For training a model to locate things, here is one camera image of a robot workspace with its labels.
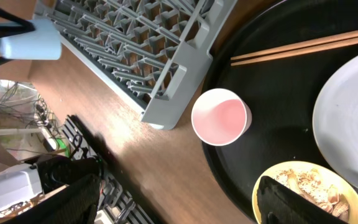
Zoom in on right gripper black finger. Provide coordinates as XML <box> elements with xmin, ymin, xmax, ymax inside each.
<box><xmin>257</xmin><ymin>176</ymin><xmax>346</xmax><ymax>224</ymax></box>

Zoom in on food scraps and nut shells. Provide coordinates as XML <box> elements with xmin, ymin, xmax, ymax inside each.
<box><xmin>273</xmin><ymin>169</ymin><xmax>350</xmax><ymax>223</ymax></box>

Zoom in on yellow bowl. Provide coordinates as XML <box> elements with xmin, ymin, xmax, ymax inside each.
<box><xmin>251</xmin><ymin>161</ymin><xmax>358</xmax><ymax>224</ymax></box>

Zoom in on light blue cup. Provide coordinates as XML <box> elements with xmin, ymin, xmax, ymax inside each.
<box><xmin>0</xmin><ymin>19</ymin><xmax>62</xmax><ymax>60</ymax></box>

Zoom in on grey round plate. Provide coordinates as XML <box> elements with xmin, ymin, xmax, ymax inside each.
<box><xmin>312</xmin><ymin>56</ymin><xmax>358</xmax><ymax>188</ymax></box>

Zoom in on pink cup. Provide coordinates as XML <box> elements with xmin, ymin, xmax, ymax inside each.
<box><xmin>191</xmin><ymin>88</ymin><xmax>252</xmax><ymax>146</ymax></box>

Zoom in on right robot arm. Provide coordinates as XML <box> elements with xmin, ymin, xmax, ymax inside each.
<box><xmin>7</xmin><ymin>156</ymin><xmax>344</xmax><ymax>224</ymax></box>

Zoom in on grey plastic dishwasher rack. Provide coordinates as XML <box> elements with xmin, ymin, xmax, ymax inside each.
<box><xmin>34</xmin><ymin>0</ymin><xmax>236</xmax><ymax>129</ymax></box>

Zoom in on round black serving tray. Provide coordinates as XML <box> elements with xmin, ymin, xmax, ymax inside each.
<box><xmin>203</xmin><ymin>0</ymin><xmax>358</xmax><ymax>220</ymax></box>

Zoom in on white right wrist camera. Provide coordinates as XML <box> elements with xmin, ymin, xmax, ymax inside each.
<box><xmin>0</xmin><ymin>164</ymin><xmax>43</xmax><ymax>211</ymax></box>

